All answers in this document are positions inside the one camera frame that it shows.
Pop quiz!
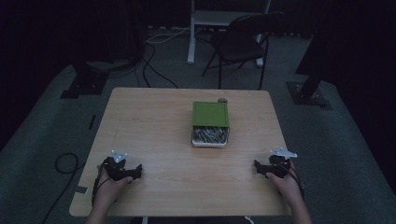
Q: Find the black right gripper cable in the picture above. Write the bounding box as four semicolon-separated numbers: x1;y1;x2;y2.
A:
279;160;306;201

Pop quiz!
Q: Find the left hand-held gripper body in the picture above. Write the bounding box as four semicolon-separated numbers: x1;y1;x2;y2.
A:
102;149;135;183

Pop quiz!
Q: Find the white metal table frame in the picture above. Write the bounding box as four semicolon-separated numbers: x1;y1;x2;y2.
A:
187;0;273;68

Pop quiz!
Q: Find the person's left hand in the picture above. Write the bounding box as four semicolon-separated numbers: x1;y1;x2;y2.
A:
92;164;134;213

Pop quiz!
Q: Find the white floor cable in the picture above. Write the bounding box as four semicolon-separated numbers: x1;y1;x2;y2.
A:
144;26;191;45

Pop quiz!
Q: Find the green box sleeve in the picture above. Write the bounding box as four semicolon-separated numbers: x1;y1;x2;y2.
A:
191;101;231;129

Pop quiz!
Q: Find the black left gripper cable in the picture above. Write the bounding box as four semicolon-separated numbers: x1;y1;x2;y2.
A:
91;173;108;207

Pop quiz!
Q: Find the person's right hand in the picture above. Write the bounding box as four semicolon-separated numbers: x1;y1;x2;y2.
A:
265;160;305;209

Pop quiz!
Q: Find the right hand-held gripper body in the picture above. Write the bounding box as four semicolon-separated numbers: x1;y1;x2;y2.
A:
263;147;299;180

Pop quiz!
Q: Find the black looped floor cable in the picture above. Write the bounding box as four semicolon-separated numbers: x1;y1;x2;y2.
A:
41;151;87;224

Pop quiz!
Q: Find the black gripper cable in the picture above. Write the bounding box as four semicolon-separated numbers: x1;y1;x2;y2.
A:
279;160;306;201
91;173;108;207

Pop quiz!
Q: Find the black folding chair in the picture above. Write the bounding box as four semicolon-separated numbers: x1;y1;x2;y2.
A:
201;11;286;91

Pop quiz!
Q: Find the pile of silver metal pieces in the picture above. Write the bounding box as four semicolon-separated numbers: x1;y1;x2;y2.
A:
192;126;230;145

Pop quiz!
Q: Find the black stand with base plate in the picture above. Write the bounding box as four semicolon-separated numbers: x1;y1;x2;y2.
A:
286;0;333;110
59;60;110;100

